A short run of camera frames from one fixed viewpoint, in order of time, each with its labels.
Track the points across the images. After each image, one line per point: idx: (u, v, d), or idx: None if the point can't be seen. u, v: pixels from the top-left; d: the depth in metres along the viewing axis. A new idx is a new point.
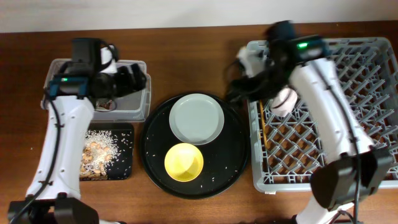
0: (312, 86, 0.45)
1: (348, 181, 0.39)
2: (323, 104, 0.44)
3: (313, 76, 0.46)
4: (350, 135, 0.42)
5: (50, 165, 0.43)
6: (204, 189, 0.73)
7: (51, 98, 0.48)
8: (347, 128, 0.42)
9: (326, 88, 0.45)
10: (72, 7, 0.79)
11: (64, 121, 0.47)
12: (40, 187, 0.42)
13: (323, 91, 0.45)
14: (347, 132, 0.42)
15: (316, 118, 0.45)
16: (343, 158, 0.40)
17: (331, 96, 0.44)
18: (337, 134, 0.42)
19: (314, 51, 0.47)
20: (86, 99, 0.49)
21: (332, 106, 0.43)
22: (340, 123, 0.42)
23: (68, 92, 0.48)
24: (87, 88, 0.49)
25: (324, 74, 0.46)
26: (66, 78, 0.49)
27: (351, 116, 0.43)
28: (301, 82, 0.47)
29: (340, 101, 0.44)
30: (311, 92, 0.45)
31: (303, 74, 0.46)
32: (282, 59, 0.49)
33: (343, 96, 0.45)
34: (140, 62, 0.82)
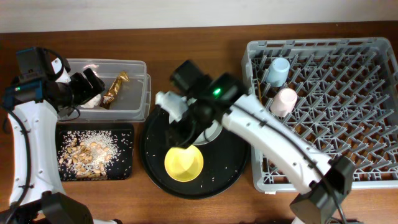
0: (249, 129, 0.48)
1: (329, 205, 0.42)
2: (267, 143, 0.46)
3: (245, 118, 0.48)
4: (308, 162, 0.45)
5: (26, 170, 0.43)
6: (204, 189, 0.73)
7: (8, 109, 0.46)
8: (300, 157, 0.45)
9: (261, 125, 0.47)
10: (72, 7, 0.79)
11: (30, 126, 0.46)
12: (23, 193, 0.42)
13: (259, 129, 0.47)
14: (303, 160, 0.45)
15: (270, 156, 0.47)
16: (316, 188, 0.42)
17: (268, 132, 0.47)
18: (296, 165, 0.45)
19: (227, 94, 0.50)
20: (46, 102, 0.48)
21: (276, 142, 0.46)
22: (292, 155, 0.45)
23: (24, 99, 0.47)
24: (43, 91, 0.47)
25: (252, 111, 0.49)
26: (19, 88, 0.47)
27: (296, 141, 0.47)
28: (238, 128, 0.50)
29: (283, 133, 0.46)
30: (251, 134, 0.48)
31: (234, 122, 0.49)
32: (204, 111, 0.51)
33: (278, 124, 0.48)
34: (139, 62, 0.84)
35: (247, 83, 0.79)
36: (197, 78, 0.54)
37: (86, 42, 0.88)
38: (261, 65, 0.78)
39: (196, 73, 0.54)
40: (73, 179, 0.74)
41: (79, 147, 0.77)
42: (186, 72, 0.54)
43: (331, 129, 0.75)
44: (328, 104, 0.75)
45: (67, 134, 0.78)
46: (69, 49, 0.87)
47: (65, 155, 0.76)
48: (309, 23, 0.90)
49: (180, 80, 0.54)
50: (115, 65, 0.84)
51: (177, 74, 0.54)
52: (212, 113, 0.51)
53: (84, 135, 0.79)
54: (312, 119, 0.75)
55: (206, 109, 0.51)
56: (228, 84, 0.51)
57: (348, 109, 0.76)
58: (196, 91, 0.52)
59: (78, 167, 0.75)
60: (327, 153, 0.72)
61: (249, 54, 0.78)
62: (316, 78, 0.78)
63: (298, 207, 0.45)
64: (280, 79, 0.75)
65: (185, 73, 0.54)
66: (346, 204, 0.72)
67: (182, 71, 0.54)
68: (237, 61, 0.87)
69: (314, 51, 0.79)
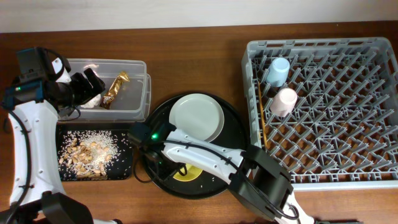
0: (177, 153, 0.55)
1: (251, 191, 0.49)
2: (193, 159, 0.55)
3: (174, 146, 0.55)
4: (224, 159, 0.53)
5: (26, 170, 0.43)
6: (204, 190, 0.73)
7: (9, 109, 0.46)
8: (219, 158, 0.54)
9: (185, 145, 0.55)
10: (72, 7, 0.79)
11: (30, 126, 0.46)
12: (23, 193, 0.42)
13: (186, 150, 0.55)
14: (222, 160, 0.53)
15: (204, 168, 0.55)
16: (234, 180, 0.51)
17: (193, 151, 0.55)
18: (217, 166, 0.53)
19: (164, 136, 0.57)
20: (47, 102, 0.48)
21: (199, 155, 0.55)
22: (211, 159, 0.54)
23: (24, 100, 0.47)
24: (45, 91, 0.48)
25: (176, 137, 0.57)
26: (20, 87, 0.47)
27: (214, 148, 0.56)
28: (175, 157, 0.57)
29: (203, 145, 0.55)
30: (181, 157, 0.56)
31: (168, 153, 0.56)
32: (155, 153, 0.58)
33: (198, 141, 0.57)
34: (140, 61, 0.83)
35: (247, 82, 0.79)
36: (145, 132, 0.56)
37: (85, 42, 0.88)
38: (261, 65, 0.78)
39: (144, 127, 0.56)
40: (73, 179, 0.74)
41: (79, 147, 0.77)
42: (138, 129, 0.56)
43: (331, 129, 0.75)
44: (328, 104, 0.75)
45: (67, 134, 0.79)
46: (69, 49, 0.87)
47: (65, 155, 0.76)
48: (308, 23, 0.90)
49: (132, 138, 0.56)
50: (115, 64, 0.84)
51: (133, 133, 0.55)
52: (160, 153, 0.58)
53: (84, 135, 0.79)
54: (312, 119, 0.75)
55: (153, 154, 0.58)
56: (164, 128, 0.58)
57: (348, 109, 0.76)
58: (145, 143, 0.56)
59: (78, 167, 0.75)
60: (327, 153, 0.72)
61: (249, 54, 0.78)
62: (316, 78, 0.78)
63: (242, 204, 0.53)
64: (280, 79, 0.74)
65: (137, 130, 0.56)
66: (346, 204, 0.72)
67: (134, 130, 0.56)
68: (237, 61, 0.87)
69: (314, 51, 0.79)
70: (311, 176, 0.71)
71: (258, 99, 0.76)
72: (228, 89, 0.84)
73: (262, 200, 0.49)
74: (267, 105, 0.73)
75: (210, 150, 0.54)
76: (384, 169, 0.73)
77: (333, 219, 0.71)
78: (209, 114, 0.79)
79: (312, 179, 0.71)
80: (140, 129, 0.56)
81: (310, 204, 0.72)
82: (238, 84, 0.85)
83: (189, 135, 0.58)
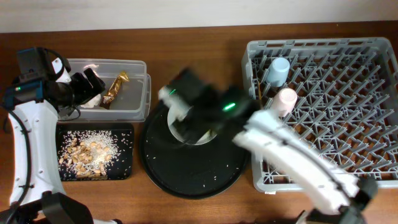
0: (263, 147, 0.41)
1: None
2: (286, 164, 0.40)
3: (264, 137, 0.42)
4: (334, 183, 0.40)
5: (26, 170, 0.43)
6: (207, 188, 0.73)
7: (8, 109, 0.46)
8: (326, 177, 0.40)
9: (280, 140, 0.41)
10: (71, 7, 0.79)
11: (30, 126, 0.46)
12: (22, 193, 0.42)
13: (279, 148, 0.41)
14: (328, 179, 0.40)
15: (288, 175, 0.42)
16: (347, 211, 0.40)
17: (290, 151, 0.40)
18: (323, 186, 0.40)
19: (265, 123, 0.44)
20: (47, 102, 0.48)
21: (300, 161, 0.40)
22: (310, 173, 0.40)
23: (24, 100, 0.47)
24: (45, 91, 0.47)
25: (267, 125, 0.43)
26: (20, 87, 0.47)
27: (324, 162, 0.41)
28: (245, 141, 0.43)
29: (304, 150, 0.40)
30: (264, 153, 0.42)
31: (252, 139, 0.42)
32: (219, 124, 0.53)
33: (296, 137, 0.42)
34: (139, 62, 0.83)
35: (247, 82, 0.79)
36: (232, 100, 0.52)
37: (85, 42, 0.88)
38: (261, 65, 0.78)
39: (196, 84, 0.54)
40: (73, 179, 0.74)
41: (79, 147, 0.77)
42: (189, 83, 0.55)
43: (331, 129, 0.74)
44: (328, 104, 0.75)
45: (67, 134, 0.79)
46: (69, 49, 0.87)
47: (65, 155, 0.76)
48: (308, 23, 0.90)
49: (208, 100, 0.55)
50: (115, 64, 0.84)
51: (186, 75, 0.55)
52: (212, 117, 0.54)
53: (84, 135, 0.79)
54: (312, 119, 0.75)
55: None
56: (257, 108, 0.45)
57: (348, 109, 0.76)
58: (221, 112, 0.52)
59: (78, 167, 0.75)
60: (327, 153, 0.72)
61: (249, 54, 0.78)
62: (316, 78, 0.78)
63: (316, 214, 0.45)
64: (280, 79, 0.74)
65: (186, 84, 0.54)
66: None
67: (214, 94, 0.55)
68: (237, 61, 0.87)
69: (314, 51, 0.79)
70: None
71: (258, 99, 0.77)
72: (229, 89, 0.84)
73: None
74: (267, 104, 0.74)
75: (313, 162, 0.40)
76: (384, 169, 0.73)
77: None
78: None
79: None
80: (198, 86, 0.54)
81: None
82: (238, 84, 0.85)
83: (274, 122, 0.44)
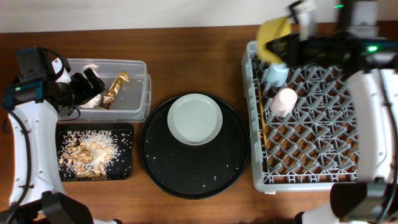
0: (369, 96, 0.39)
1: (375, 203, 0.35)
2: (374, 117, 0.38)
3: (373, 87, 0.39)
4: (393, 161, 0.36)
5: (26, 170, 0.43)
6: (207, 188, 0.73)
7: (8, 109, 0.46)
8: (392, 154, 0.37)
9: (385, 102, 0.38)
10: (71, 7, 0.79)
11: (30, 126, 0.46)
12: (23, 192, 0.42)
13: (379, 106, 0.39)
14: (392, 157, 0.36)
15: (362, 130, 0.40)
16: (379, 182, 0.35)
17: (387, 115, 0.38)
18: (382, 156, 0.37)
19: (381, 56, 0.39)
20: (46, 102, 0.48)
21: (386, 124, 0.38)
22: (386, 140, 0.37)
23: (24, 100, 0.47)
24: (44, 91, 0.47)
25: (387, 87, 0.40)
26: (19, 87, 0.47)
27: None
28: (356, 81, 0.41)
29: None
30: (364, 101, 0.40)
31: (369, 82, 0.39)
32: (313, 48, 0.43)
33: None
34: (140, 61, 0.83)
35: (247, 82, 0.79)
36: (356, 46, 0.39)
37: (85, 42, 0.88)
38: (261, 65, 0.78)
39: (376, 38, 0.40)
40: (73, 179, 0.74)
41: (79, 147, 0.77)
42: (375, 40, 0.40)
43: (331, 129, 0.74)
44: (328, 104, 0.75)
45: (67, 134, 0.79)
46: (69, 49, 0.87)
47: (65, 155, 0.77)
48: None
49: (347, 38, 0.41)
50: (115, 65, 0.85)
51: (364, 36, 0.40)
52: (305, 47, 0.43)
53: (84, 135, 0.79)
54: (312, 119, 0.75)
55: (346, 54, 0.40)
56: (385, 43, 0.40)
57: (348, 109, 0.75)
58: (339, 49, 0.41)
59: (78, 167, 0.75)
60: (327, 153, 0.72)
61: (249, 54, 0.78)
62: (316, 78, 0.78)
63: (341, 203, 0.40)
64: (280, 79, 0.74)
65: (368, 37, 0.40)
66: None
67: (347, 35, 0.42)
68: (237, 61, 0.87)
69: None
70: (311, 176, 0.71)
71: (258, 99, 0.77)
72: (229, 89, 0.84)
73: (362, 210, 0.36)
74: (267, 104, 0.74)
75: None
76: None
77: None
78: (210, 113, 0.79)
79: (312, 179, 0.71)
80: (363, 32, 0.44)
81: (310, 204, 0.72)
82: (238, 84, 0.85)
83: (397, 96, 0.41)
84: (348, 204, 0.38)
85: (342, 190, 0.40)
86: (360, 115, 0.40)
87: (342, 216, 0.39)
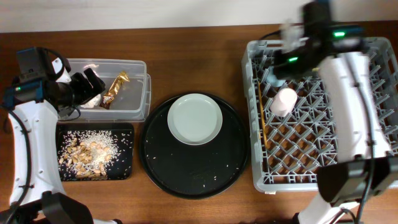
0: (339, 79, 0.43)
1: (353, 183, 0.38)
2: (346, 98, 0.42)
3: (341, 69, 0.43)
4: (369, 137, 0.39)
5: (26, 170, 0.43)
6: (207, 188, 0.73)
7: (8, 109, 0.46)
8: (367, 130, 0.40)
9: (354, 83, 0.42)
10: (71, 7, 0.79)
11: (30, 126, 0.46)
12: (22, 193, 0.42)
13: (351, 91, 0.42)
14: (367, 134, 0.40)
15: (337, 110, 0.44)
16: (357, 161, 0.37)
17: (356, 94, 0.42)
18: (357, 134, 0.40)
19: (349, 40, 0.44)
20: (46, 102, 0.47)
21: (356, 100, 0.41)
22: (356, 107, 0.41)
23: (24, 99, 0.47)
24: (45, 91, 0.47)
25: (356, 68, 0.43)
26: (20, 87, 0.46)
27: (372, 116, 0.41)
28: (328, 70, 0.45)
29: (361, 98, 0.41)
30: (337, 86, 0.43)
31: (337, 66, 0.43)
32: (316, 46, 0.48)
33: (369, 93, 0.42)
34: (139, 62, 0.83)
35: (247, 82, 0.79)
36: (322, 22, 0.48)
37: (85, 42, 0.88)
38: (261, 65, 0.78)
39: (326, 15, 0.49)
40: (73, 179, 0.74)
41: (79, 147, 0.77)
42: (319, 11, 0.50)
43: (331, 129, 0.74)
44: (328, 104, 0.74)
45: (67, 134, 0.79)
46: (69, 49, 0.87)
47: (65, 155, 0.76)
48: None
49: (307, 17, 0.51)
50: (115, 64, 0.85)
51: (308, 4, 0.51)
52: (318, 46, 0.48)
53: (84, 135, 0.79)
54: (312, 119, 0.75)
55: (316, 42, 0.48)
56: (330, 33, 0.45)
57: None
58: (319, 23, 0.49)
59: (78, 167, 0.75)
60: (327, 153, 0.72)
61: (249, 54, 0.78)
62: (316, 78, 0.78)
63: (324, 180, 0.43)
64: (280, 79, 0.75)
65: (318, 13, 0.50)
66: None
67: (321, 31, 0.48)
68: (237, 61, 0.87)
69: None
70: (311, 176, 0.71)
71: (258, 99, 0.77)
72: (228, 89, 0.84)
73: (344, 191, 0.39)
74: (267, 104, 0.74)
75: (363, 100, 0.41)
76: None
77: None
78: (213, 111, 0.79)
79: (312, 179, 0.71)
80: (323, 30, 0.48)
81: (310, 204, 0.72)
82: (238, 84, 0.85)
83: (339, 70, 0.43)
84: (333, 187, 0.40)
85: (327, 173, 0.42)
86: (338, 109, 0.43)
87: (330, 198, 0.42)
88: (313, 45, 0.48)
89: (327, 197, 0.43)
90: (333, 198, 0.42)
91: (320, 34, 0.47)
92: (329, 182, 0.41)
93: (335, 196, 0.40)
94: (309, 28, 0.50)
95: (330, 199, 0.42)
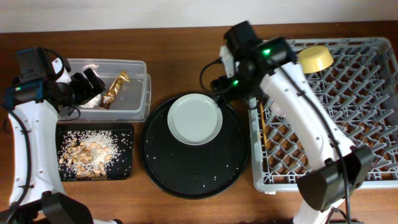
0: (283, 93, 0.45)
1: (334, 186, 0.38)
2: (297, 109, 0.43)
3: (283, 83, 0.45)
4: (331, 139, 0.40)
5: (26, 170, 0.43)
6: (207, 188, 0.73)
7: (8, 109, 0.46)
8: (327, 133, 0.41)
9: (299, 93, 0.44)
10: (71, 7, 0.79)
11: (30, 126, 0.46)
12: (23, 193, 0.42)
13: (298, 99, 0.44)
14: (328, 136, 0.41)
15: (295, 125, 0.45)
16: (328, 165, 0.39)
17: (306, 102, 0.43)
18: (320, 140, 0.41)
19: (277, 56, 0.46)
20: (46, 102, 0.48)
21: (307, 109, 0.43)
22: (311, 116, 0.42)
23: (24, 99, 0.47)
24: (44, 91, 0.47)
25: (294, 78, 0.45)
26: (20, 87, 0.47)
27: (327, 118, 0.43)
28: (268, 85, 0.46)
29: (313, 104, 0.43)
30: (285, 100, 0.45)
31: (275, 82, 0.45)
32: (250, 69, 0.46)
33: (316, 98, 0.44)
34: (139, 62, 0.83)
35: None
36: (246, 46, 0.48)
37: (85, 42, 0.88)
38: None
39: (253, 34, 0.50)
40: (73, 179, 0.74)
41: (79, 147, 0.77)
42: (244, 31, 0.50)
43: None
44: (328, 104, 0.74)
45: (67, 134, 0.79)
46: (69, 49, 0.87)
47: (65, 155, 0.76)
48: (308, 23, 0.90)
49: (232, 43, 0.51)
50: (115, 64, 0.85)
51: (232, 29, 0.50)
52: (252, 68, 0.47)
53: (84, 135, 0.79)
54: None
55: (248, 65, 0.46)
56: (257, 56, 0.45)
57: (348, 109, 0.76)
58: (247, 45, 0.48)
59: (78, 167, 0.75)
60: None
61: None
62: (316, 78, 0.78)
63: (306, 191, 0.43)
64: None
65: (242, 32, 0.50)
66: (346, 204, 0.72)
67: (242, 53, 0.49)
68: None
69: None
70: None
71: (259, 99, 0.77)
72: None
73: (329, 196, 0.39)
74: (267, 104, 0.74)
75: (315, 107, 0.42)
76: (384, 169, 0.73)
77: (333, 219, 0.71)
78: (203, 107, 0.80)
79: None
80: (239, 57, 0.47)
81: None
82: None
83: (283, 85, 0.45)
84: (318, 196, 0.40)
85: (306, 185, 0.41)
86: (295, 122, 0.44)
87: (318, 206, 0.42)
88: (247, 68, 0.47)
89: (314, 206, 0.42)
90: (321, 206, 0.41)
91: (244, 58, 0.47)
92: (311, 192, 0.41)
93: (322, 203, 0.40)
94: (237, 54, 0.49)
95: (318, 207, 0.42)
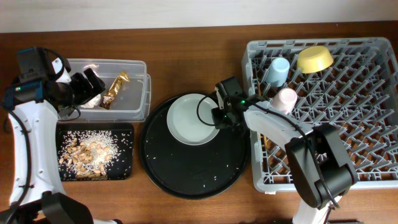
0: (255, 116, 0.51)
1: (308, 162, 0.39)
2: (266, 121, 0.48)
3: (254, 111, 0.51)
4: (293, 125, 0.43)
5: (26, 170, 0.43)
6: (207, 188, 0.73)
7: (8, 108, 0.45)
8: (290, 124, 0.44)
9: (265, 111, 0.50)
10: (71, 7, 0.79)
11: (30, 126, 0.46)
12: (23, 193, 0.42)
13: (265, 115, 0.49)
14: (291, 126, 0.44)
15: (272, 137, 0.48)
16: (293, 140, 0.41)
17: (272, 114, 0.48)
18: (285, 130, 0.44)
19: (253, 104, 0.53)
20: (47, 102, 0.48)
21: (273, 118, 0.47)
22: (278, 122, 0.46)
23: (24, 99, 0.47)
24: (44, 91, 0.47)
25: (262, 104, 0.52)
26: (20, 87, 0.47)
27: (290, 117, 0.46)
28: (247, 118, 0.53)
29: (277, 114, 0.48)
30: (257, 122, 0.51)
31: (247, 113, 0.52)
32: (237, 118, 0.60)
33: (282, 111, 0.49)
34: (139, 62, 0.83)
35: (247, 82, 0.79)
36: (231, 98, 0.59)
37: (86, 42, 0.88)
38: (261, 65, 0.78)
39: (239, 87, 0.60)
40: (73, 179, 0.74)
41: (79, 147, 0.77)
42: (232, 84, 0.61)
43: None
44: (328, 104, 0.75)
45: (67, 134, 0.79)
46: (69, 48, 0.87)
47: (65, 155, 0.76)
48: (308, 23, 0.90)
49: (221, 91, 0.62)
50: (115, 64, 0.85)
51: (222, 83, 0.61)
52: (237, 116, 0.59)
53: (84, 135, 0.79)
54: (312, 119, 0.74)
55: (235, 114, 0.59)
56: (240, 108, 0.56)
57: (348, 109, 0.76)
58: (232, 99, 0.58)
59: (78, 167, 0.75)
60: None
61: (249, 54, 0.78)
62: (316, 78, 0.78)
63: (301, 190, 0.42)
64: (280, 79, 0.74)
65: (231, 86, 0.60)
66: (346, 204, 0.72)
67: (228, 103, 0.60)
68: (237, 61, 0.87)
69: None
70: None
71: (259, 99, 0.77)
72: None
73: (310, 177, 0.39)
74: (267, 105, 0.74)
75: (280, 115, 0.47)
76: (384, 169, 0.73)
77: (333, 219, 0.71)
78: (194, 116, 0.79)
79: None
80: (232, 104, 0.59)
81: None
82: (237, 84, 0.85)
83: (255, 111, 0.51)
84: (303, 181, 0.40)
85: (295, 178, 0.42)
86: (270, 134, 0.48)
87: (315, 201, 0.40)
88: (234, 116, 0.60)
89: (312, 202, 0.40)
90: (314, 196, 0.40)
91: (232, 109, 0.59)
92: (300, 182, 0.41)
93: (313, 191, 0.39)
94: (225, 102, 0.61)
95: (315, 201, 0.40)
